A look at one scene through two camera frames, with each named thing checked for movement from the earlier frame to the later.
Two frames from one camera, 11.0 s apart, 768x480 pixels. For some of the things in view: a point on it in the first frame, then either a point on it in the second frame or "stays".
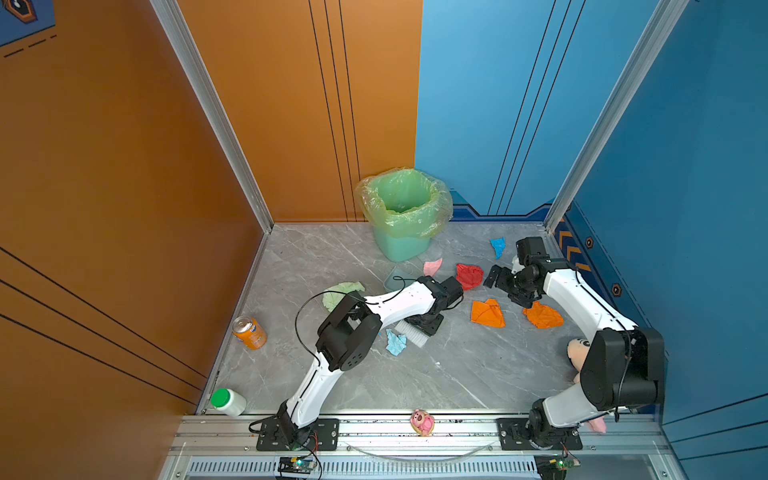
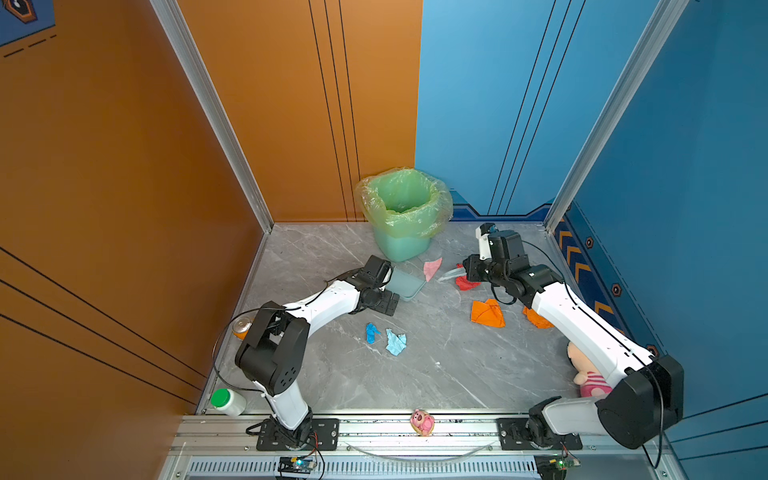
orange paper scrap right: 542,316 stays
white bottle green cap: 228,402 stays
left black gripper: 430,329 → 384,306
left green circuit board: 296,465 stays
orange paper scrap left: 488,313 stays
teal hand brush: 413,333 → 453,273
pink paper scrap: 431,268 stays
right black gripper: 522,299 → 472,261
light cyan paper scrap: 396,343 stays
